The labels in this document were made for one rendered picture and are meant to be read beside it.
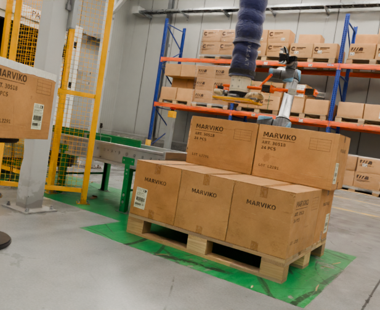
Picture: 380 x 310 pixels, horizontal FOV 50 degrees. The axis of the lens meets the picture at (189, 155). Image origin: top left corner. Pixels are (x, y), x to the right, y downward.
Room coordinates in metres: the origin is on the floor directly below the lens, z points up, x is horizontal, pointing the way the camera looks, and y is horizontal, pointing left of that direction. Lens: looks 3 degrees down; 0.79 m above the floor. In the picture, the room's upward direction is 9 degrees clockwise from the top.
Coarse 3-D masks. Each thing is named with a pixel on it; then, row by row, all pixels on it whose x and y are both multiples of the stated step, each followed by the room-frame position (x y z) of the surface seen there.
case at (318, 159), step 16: (272, 128) 3.09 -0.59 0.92; (288, 128) 3.03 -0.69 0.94; (272, 144) 3.08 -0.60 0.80; (288, 144) 3.02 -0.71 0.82; (304, 144) 2.96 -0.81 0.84; (320, 144) 2.90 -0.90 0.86; (336, 144) 2.85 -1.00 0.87; (256, 160) 3.14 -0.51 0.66; (272, 160) 3.07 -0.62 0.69; (288, 160) 3.01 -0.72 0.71; (304, 160) 2.95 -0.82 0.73; (320, 160) 2.89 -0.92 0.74; (336, 160) 2.86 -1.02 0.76; (272, 176) 3.06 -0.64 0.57; (288, 176) 3.00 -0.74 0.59; (304, 176) 2.94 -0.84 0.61; (320, 176) 2.88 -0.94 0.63; (336, 176) 2.94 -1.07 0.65
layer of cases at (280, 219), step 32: (160, 192) 2.86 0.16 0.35; (192, 192) 2.72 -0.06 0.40; (224, 192) 2.60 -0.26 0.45; (256, 192) 2.49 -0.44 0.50; (288, 192) 2.38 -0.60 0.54; (320, 192) 2.84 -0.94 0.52; (192, 224) 2.70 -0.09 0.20; (224, 224) 2.58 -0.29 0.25; (256, 224) 2.47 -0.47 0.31; (288, 224) 2.37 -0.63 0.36; (320, 224) 2.98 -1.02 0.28; (288, 256) 2.41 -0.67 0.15
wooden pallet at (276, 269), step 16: (128, 224) 2.98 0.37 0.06; (144, 224) 2.92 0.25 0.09; (160, 224) 2.83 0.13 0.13; (160, 240) 2.82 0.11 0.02; (192, 240) 2.69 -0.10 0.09; (208, 240) 2.65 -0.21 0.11; (320, 240) 3.05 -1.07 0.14; (208, 256) 2.62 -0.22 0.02; (224, 256) 2.66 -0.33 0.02; (272, 256) 2.40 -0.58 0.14; (304, 256) 2.72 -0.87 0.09; (320, 256) 3.12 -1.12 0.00; (256, 272) 2.44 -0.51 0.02; (272, 272) 2.39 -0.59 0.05
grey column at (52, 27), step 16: (48, 0) 3.17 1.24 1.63; (64, 0) 3.22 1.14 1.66; (48, 16) 3.16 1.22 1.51; (64, 16) 3.24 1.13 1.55; (48, 32) 3.14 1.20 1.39; (64, 32) 3.26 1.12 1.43; (48, 48) 3.15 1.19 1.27; (48, 64) 3.17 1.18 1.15; (32, 144) 3.15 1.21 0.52; (48, 144) 3.25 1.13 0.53; (32, 160) 3.14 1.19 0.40; (48, 160) 3.27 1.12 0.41; (32, 176) 3.16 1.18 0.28; (32, 192) 3.17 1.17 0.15; (16, 208) 3.13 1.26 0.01; (48, 208) 3.29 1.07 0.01
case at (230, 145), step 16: (192, 128) 3.45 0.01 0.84; (208, 128) 3.37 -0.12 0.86; (224, 128) 3.30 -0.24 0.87; (240, 128) 3.22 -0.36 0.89; (256, 128) 3.16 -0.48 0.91; (192, 144) 3.44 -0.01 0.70; (208, 144) 3.36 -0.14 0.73; (224, 144) 3.29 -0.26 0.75; (240, 144) 3.21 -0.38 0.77; (256, 144) 3.17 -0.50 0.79; (192, 160) 3.43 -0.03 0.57; (208, 160) 3.35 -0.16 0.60; (224, 160) 3.27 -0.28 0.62; (240, 160) 3.20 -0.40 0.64
